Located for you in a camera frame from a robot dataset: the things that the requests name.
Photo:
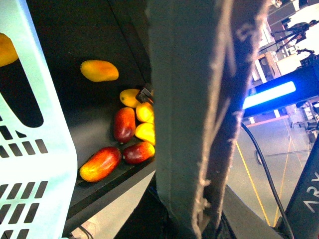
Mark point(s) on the red yellow mango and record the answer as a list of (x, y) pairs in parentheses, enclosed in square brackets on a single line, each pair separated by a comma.
[(101, 164)]

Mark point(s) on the light blue plastic basket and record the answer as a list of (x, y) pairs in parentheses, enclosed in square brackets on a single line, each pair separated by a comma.
[(38, 165)]

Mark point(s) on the yellow orange mango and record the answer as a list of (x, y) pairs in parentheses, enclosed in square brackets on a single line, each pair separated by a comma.
[(99, 70)]

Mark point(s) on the blue lit robot bar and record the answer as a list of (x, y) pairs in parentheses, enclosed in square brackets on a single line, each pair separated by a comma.
[(297, 86)]

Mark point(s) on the red upright mango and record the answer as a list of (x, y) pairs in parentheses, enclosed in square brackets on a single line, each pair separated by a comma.
[(124, 125)]

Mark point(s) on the yellow mango top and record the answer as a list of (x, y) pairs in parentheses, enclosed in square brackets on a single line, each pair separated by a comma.
[(128, 97)]

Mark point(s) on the black display shelf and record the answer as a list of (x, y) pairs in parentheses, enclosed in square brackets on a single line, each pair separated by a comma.
[(72, 31)]

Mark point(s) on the dark red mango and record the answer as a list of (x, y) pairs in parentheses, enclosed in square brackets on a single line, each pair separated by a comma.
[(138, 153)]

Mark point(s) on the brown basket handle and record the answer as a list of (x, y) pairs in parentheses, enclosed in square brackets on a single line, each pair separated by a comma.
[(201, 54)]

